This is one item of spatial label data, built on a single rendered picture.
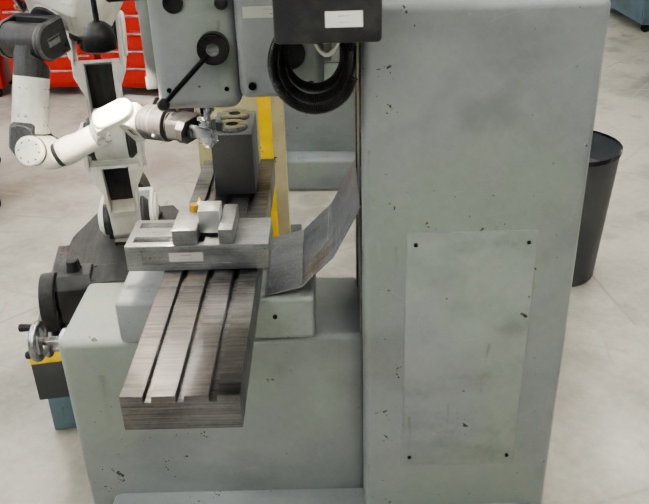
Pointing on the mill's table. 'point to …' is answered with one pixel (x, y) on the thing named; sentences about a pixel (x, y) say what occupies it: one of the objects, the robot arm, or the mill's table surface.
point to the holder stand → (236, 153)
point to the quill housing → (190, 16)
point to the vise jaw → (185, 227)
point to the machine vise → (226, 257)
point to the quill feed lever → (215, 52)
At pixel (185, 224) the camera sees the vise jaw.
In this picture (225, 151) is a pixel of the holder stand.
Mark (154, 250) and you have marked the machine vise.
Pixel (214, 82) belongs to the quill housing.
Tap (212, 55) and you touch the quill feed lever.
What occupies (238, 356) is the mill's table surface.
